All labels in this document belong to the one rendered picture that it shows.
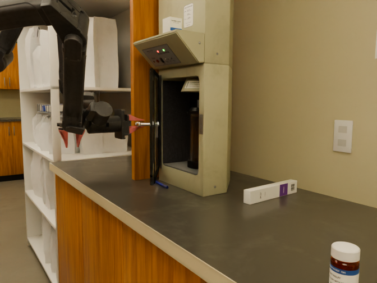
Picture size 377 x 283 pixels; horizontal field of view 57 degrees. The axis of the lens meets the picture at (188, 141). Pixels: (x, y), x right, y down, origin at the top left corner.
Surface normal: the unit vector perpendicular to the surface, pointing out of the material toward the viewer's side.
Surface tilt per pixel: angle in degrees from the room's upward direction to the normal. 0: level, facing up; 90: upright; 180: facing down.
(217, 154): 90
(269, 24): 90
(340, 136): 90
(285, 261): 0
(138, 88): 90
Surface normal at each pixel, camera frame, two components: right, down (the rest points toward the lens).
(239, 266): 0.00, -0.99
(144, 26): 0.56, 0.10
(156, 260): -0.83, 0.06
